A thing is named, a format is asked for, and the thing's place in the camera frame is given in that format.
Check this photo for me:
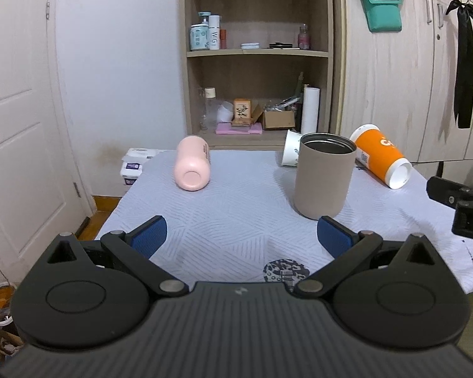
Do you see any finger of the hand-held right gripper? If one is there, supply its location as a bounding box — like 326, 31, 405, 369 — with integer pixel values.
426, 176, 473, 210

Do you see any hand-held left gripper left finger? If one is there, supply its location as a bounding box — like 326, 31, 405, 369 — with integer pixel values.
35, 216, 189, 299

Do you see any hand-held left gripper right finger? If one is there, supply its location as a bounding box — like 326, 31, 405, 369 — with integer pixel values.
294, 216, 448, 300

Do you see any taupe cup with metal inside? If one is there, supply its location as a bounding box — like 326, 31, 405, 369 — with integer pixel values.
293, 133, 357, 220

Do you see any orange paper cup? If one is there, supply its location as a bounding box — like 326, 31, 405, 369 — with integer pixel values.
349, 124, 413, 190

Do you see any white paper cup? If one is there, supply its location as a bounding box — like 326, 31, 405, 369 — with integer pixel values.
281, 129, 304, 168

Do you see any white tissue pack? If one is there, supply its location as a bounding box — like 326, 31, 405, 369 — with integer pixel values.
119, 160, 146, 187
122, 147, 162, 162

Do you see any pink bottle lying down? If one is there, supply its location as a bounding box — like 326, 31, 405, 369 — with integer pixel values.
173, 135, 212, 192

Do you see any light wood wardrobe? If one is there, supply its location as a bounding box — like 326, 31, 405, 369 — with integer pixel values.
333, 0, 473, 164

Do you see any black ribbon bow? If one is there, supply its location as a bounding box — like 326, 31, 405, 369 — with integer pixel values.
445, 0, 473, 129

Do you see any white paper roll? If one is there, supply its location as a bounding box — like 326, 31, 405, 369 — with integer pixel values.
301, 87, 321, 135

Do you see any cardboard box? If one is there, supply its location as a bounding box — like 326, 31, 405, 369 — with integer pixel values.
252, 102, 296, 130

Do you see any pink flat box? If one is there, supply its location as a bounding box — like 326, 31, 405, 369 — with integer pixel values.
215, 122, 263, 135

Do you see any clear bottle with white cap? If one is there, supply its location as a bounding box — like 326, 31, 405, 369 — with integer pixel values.
199, 87, 217, 132

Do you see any white bag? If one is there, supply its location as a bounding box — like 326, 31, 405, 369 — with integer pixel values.
216, 101, 235, 123

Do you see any flower print box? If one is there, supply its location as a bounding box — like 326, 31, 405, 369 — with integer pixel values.
232, 99, 254, 127

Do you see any wooden bookshelf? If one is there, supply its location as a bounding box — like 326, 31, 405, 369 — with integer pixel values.
178, 0, 342, 151

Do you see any white door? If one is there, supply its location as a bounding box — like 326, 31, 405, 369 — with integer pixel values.
0, 0, 95, 284

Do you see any teal pouch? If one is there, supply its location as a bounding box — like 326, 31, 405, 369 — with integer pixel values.
359, 0, 403, 33

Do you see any pink glass bottle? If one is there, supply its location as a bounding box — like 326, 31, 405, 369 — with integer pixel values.
297, 24, 311, 50

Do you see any white tall bottle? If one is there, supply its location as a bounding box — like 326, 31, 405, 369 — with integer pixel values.
208, 15, 221, 50

